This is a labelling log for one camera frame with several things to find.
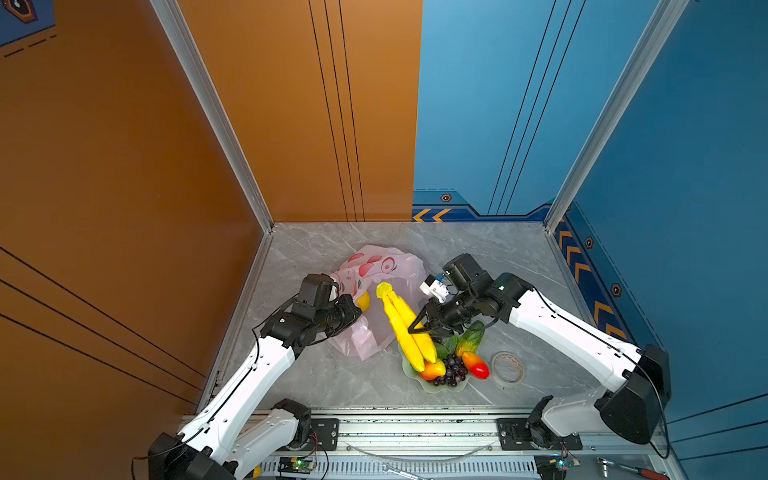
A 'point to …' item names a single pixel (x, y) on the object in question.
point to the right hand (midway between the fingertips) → (416, 331)
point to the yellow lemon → (363, 302)
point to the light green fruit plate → (436, 388)
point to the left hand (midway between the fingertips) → (365, 305)
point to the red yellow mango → (433, 370)
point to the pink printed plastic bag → (361, 271)
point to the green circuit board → (295, 465)
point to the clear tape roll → (507, 367)
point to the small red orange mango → (477, 367)
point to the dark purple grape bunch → (455, 371)
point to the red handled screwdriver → (643, 472)
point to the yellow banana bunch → (415, 347)
